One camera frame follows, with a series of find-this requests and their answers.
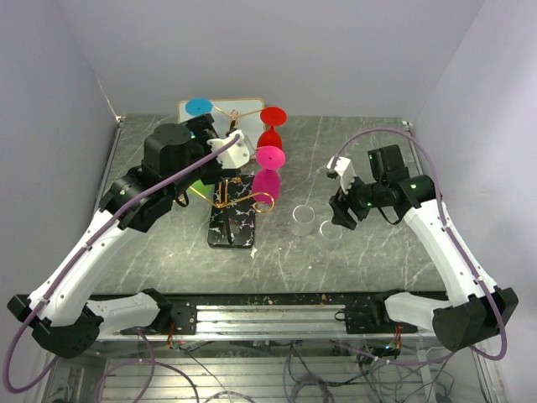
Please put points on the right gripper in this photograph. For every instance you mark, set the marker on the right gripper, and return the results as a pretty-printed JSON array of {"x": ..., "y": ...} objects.
[{"x": 340, "y": 203}]

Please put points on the clear glass cup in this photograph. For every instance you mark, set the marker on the clear glass cup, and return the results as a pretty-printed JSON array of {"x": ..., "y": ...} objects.
[
  {"x": 302, "y": 220},
  {"x": 329, "y": 235}
]

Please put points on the pink plastic wine glass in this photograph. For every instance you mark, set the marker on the pink plastic wine glass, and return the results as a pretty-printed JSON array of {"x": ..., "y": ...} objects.
[{"x": 267, "y": 181}]

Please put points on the red plastic wine glass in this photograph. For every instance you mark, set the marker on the red plastic wine glass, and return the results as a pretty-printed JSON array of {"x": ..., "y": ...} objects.
[{"x": 272, "y": 117}]

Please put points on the gold wine glass rack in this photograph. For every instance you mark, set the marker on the gold wine glass rack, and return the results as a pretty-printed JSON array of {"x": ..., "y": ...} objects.
[{"x": 233, "y": 213}]

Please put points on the green plastic wine glass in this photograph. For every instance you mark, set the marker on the green plastic wine glass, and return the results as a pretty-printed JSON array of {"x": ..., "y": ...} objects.
[{"x": 201, "y": 188}]

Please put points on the blue plastic wine glass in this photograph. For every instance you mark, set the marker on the blue plastic wine glass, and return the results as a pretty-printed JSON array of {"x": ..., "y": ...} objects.
[{"x": 198, "y": 106}]

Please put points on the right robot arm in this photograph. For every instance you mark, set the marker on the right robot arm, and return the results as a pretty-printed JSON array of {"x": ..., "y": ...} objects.
[{"x": 475, "y": 306}]

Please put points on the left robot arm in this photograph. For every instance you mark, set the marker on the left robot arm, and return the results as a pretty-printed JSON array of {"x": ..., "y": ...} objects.
[{"x": 61, "y": 314}]

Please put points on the gold framed mirror tray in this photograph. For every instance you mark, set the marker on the gold framed mirror tray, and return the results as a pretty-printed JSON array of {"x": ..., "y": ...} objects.
[{"x": 231, "y": 114}]

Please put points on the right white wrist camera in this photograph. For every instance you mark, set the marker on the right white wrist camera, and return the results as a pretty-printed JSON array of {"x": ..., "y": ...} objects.
[{"x": 341, "y": 168}]

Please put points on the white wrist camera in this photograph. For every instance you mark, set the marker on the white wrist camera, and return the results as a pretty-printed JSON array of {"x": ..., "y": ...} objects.
[
  {"x": 341, "y": 168},
  {"x": 234, "y": 151}
]

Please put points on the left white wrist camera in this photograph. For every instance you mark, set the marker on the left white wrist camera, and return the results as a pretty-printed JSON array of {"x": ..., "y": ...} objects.
[{"x": 234, "y": 151}]

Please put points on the aluminium mounting rail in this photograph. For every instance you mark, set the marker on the aluminium mounting rail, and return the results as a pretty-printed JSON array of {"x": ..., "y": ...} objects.
[{"x": 316, "y": 315}]

